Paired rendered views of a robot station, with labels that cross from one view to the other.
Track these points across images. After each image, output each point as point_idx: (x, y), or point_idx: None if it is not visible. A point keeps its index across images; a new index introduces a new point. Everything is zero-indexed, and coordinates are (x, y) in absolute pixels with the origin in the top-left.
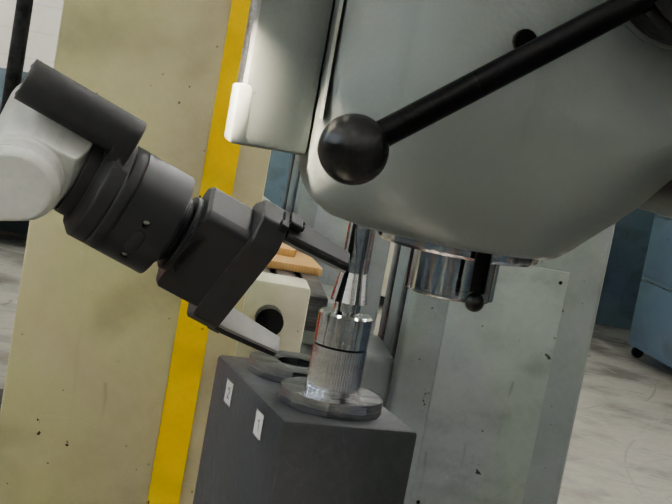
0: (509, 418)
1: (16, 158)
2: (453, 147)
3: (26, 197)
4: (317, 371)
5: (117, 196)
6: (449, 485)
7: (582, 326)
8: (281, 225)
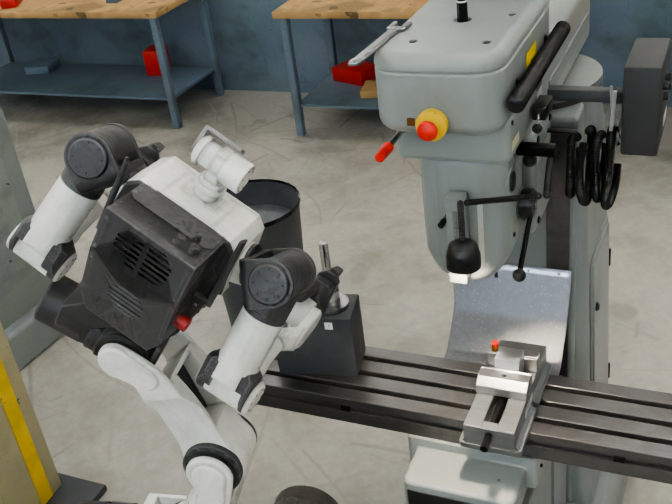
0: (8, 225)
1: (318, 316)
2: (507, 258)
3: (316, 323)
4: (333, 300)
5: (322, 303)
6: (3, 277)
7: (13, 157)
8: (337, 274)
